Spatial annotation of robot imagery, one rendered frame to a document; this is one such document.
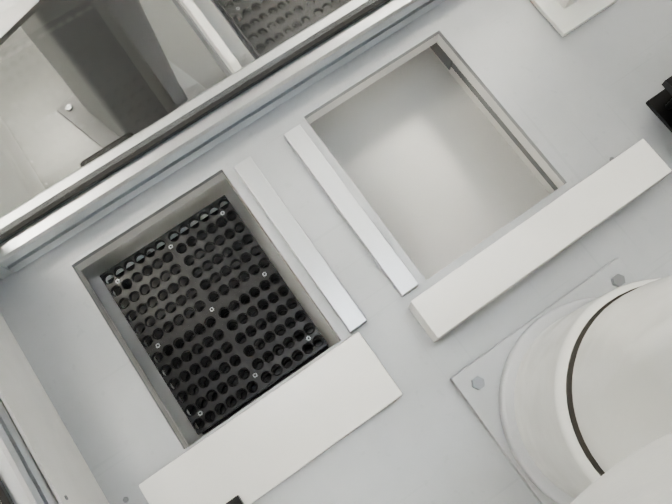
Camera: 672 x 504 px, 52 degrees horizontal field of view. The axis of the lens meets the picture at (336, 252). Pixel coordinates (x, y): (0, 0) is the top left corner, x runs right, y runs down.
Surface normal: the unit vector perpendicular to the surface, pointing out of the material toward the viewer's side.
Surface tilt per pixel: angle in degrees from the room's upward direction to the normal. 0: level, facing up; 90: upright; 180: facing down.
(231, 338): 0
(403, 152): 0
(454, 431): 0
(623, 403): 76
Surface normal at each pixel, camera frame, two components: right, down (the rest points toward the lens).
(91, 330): -0.02, -0.25
